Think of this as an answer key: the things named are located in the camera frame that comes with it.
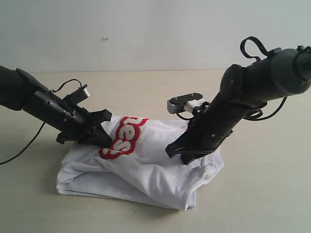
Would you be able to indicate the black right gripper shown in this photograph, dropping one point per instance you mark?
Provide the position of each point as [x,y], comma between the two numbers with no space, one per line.
[212,127]

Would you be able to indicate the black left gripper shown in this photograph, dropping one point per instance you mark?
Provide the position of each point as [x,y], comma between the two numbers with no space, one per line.
[80,125]

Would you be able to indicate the white t-shirt red Chinese patch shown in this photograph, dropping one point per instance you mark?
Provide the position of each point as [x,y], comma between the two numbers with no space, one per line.
[136,167]

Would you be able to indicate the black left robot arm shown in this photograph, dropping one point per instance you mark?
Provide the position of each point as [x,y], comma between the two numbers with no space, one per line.
[21,91]

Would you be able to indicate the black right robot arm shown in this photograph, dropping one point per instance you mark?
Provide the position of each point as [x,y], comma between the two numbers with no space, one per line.
[282,74]

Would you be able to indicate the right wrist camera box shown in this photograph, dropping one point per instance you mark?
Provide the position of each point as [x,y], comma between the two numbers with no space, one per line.
[186,103]

